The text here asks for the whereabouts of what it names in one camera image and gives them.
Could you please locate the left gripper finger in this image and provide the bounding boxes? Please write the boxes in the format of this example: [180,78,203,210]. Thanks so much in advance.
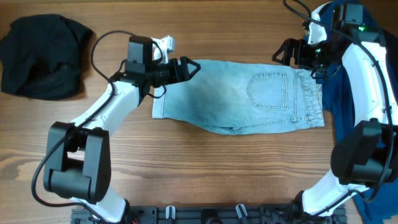
[174,70,197,83]
[180,56,201,73]

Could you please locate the light blue denim shorts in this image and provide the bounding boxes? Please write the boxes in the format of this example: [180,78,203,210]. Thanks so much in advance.
[152,60,324,135]

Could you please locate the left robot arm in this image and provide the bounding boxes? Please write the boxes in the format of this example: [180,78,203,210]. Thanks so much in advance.
[37,35,201,223]

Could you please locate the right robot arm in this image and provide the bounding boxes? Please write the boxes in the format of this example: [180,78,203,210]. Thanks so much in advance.
[272,1,397,223]

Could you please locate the black garment at right edge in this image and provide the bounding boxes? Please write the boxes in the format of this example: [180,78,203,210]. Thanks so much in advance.
[383,29,398,82]

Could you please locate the black crumpled garment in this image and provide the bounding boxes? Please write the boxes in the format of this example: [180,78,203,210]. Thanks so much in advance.
[1,14,93,100]

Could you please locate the dark blue t-shirt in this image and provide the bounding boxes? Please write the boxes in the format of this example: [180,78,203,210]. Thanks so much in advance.
[317,0,398,224]

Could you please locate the right black cable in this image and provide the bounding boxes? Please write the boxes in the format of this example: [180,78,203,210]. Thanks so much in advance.
[282,0,396,203]

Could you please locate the black cable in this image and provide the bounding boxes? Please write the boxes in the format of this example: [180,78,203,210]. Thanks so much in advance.
[282,0,396,203]
[30,30,137,224]

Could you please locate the left black cable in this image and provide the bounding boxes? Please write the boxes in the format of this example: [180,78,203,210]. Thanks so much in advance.
[30,30,137,224]

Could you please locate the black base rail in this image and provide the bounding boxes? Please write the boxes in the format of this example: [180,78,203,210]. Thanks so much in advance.
[70,204,348,224]

